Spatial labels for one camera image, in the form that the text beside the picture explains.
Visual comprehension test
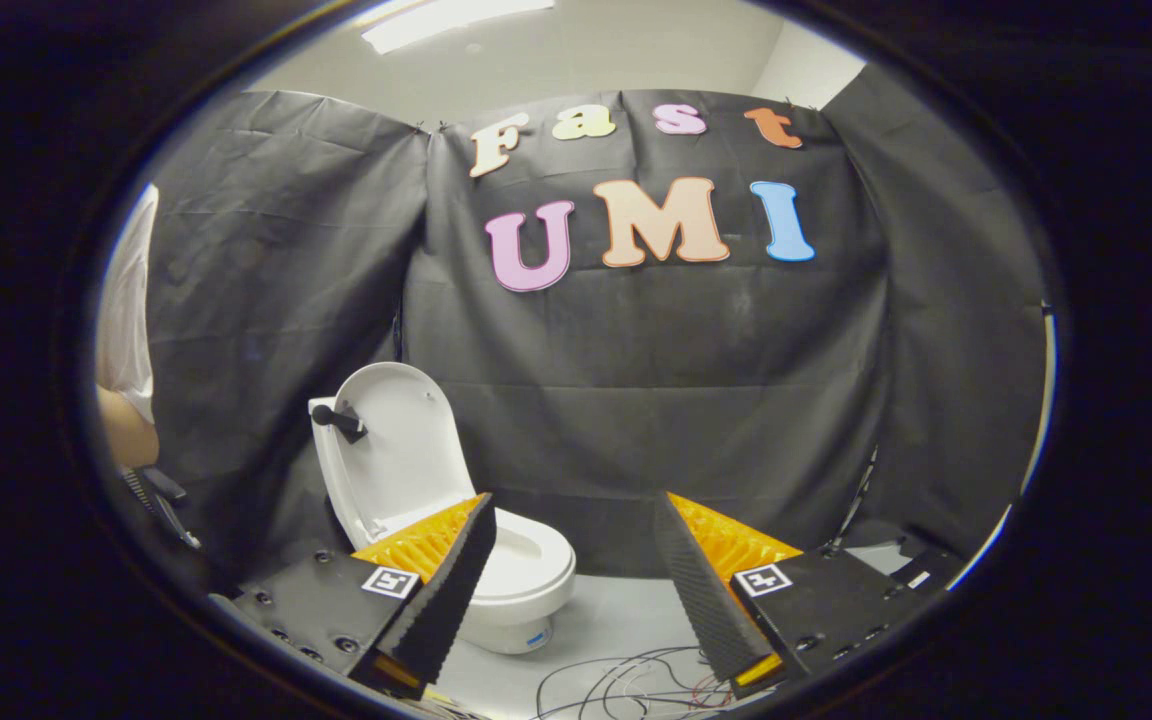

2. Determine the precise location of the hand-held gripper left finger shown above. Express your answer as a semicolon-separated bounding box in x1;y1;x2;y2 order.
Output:
226;492;499;701

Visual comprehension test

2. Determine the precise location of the black backdrop cloth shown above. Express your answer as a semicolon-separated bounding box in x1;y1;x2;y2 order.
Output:
141;62;1052;591

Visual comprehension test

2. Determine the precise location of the white toilet bowl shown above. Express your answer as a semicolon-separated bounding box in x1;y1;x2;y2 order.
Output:
456;506;578;656

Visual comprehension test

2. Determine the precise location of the black stand leg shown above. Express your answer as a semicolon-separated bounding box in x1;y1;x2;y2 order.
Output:
821;445;882;557

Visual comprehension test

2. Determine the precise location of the black box with white label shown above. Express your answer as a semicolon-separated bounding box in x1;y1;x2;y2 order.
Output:
888;545;967;599

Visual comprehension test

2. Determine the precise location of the white toilet lid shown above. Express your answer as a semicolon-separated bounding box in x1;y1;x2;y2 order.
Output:
308;361;480;549

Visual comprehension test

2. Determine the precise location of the black lid handle knob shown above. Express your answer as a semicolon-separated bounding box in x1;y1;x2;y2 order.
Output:
311;403;369;445

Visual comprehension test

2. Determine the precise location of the black hand tool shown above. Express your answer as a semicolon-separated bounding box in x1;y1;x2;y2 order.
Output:
121;463;203;551

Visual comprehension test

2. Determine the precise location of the tangle of floor cables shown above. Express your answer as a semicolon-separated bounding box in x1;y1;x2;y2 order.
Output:
534;646;742;720

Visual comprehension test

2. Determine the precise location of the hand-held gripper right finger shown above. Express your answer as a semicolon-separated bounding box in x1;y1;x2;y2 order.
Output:
653;490;927;699

